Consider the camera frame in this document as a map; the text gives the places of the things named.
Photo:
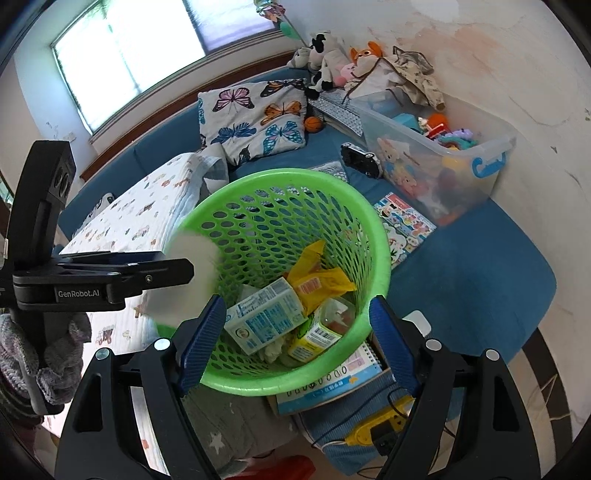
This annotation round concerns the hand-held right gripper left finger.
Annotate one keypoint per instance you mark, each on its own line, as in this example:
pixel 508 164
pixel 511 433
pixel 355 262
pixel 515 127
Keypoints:
pixel 201 346

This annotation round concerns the small toy basketball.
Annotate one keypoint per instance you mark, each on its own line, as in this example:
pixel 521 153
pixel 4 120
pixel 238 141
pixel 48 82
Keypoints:
pixel 314 124

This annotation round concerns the camouflage sun hat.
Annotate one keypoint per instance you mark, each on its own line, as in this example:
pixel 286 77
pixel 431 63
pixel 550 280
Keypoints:
pixel 418 74

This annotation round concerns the blue white milk carton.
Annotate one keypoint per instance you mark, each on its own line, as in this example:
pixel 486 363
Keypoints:
pixel 263 318

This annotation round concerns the butterfly print pillow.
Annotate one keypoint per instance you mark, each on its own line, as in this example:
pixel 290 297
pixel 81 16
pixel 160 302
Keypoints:
pixel 254 120

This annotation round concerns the clear plastic storage box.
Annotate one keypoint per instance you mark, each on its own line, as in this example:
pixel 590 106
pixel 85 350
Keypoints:
pixel 429 157

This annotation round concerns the grey star print cloth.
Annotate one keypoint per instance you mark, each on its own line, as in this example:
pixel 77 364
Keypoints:
pixel 240 429

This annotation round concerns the blue knitted cloth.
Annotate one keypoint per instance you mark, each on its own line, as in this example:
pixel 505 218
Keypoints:
pixel 332 452

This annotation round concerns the small yellow drink carton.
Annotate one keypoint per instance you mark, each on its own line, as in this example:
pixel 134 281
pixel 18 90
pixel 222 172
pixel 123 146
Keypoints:
pixel 318 337

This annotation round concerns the pink plush toy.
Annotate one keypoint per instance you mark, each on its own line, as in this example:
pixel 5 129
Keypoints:
pixel 346 74

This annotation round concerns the blue white patterned cloth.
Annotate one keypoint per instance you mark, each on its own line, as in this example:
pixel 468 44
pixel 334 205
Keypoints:
pixel 339 113

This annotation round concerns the black white cow plush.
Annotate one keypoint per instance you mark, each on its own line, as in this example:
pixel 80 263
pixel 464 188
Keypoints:
pixel 325 60

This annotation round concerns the window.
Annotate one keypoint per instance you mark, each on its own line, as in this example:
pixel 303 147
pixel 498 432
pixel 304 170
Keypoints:
pixel 138 60

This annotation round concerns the yellow snack wrapper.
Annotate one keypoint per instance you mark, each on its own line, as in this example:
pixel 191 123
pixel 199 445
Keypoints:
pixel 323 281
pixel 310 256

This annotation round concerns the white paper cup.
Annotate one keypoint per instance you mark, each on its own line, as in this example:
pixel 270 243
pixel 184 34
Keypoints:
pixel 189 281

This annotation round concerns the person's left hand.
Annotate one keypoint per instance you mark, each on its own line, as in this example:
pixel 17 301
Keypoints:
pixel 64 350

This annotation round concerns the colourful hanging toy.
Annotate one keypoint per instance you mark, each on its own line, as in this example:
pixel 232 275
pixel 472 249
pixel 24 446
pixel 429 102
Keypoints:
pixel 277 18

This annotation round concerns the orange fox plush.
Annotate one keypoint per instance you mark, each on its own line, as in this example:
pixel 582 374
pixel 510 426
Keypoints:
pixel 365 54

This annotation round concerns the small white printed pillow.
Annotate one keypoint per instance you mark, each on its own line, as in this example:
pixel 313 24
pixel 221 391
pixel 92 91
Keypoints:
pixel 99 207

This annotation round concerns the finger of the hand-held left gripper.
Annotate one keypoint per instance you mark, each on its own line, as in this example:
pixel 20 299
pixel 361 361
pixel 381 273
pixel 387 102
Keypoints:
pixel 152 272

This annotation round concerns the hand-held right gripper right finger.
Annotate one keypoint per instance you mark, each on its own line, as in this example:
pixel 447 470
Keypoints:
pixel 392 341

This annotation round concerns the grey plush toy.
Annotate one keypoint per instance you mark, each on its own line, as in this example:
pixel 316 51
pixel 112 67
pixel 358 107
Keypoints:
pixel 300 57

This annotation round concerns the colourful sticker book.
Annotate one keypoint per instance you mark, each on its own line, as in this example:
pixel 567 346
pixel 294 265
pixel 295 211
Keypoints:
pixel 406 230

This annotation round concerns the green plastic mesh basket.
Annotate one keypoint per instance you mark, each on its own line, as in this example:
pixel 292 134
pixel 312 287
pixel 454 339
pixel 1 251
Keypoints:
pixel 369 221

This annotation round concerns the blue spiral notebook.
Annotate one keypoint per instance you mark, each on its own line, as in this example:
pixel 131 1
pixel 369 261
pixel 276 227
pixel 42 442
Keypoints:
pixel 332 383

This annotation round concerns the black power adapter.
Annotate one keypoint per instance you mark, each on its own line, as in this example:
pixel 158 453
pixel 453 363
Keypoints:
pixel 385 436

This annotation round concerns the black toy car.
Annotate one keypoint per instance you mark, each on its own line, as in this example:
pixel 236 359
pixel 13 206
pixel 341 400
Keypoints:
pixel 362 159

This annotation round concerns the red plastic item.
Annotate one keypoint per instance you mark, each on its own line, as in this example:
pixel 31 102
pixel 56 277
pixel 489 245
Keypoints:
pixel 281 468

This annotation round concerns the yellow power strip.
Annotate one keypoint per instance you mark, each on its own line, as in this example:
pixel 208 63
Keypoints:
pixel 364 431

